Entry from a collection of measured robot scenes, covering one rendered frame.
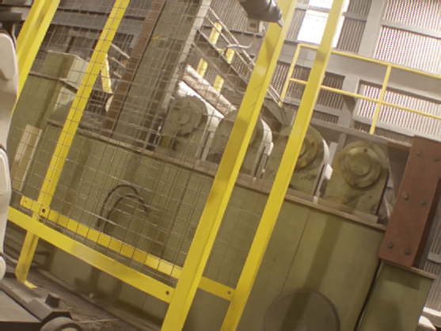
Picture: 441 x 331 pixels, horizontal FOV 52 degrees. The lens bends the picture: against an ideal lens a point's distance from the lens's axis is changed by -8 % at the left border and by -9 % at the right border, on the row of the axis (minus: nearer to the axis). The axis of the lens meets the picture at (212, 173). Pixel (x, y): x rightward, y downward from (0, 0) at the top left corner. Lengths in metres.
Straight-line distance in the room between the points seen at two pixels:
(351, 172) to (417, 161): 0.35
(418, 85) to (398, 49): 1.59
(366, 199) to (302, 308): 0.60
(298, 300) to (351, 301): 0.25
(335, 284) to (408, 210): 0.49
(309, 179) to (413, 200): 0.56
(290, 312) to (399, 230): 0.62
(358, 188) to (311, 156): 0.28
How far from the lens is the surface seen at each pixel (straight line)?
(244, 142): 1.54
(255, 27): 1.51
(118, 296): 2.73
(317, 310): 2.28
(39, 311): 1.69
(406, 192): 2.20
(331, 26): 2.18
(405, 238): 2.18
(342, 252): 2.30
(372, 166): 2.37
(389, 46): 12.65
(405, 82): 11.38
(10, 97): 1.52
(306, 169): 2.45
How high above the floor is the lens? 0.72
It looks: 4 degrees up
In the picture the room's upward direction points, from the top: 20 degrees clockwise
